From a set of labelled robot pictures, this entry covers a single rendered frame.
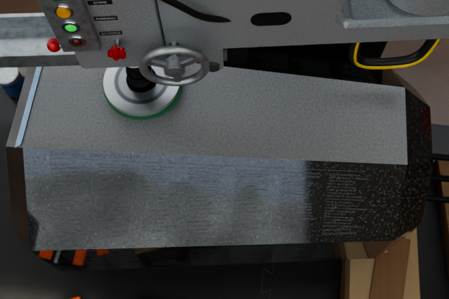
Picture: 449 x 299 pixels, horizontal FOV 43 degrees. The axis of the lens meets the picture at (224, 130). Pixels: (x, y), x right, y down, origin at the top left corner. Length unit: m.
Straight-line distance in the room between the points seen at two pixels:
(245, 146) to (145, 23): 0.52
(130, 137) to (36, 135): 0.26
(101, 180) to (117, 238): 0.19
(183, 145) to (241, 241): 0.33
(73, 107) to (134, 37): 0.49
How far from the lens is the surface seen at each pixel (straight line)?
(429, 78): 2.70
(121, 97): 1.58
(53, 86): 1.71
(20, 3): 2.98
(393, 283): 2.11
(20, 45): 1.49
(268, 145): 1.55
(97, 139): 1.60
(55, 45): 1.33
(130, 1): 1.12
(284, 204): 1.60
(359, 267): 2.10
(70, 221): 1.71
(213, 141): 1.55
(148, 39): 1.23
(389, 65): 1.60
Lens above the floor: 2.23
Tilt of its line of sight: 66 degrees down
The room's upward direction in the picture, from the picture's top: 2 degrees counter-clockwise
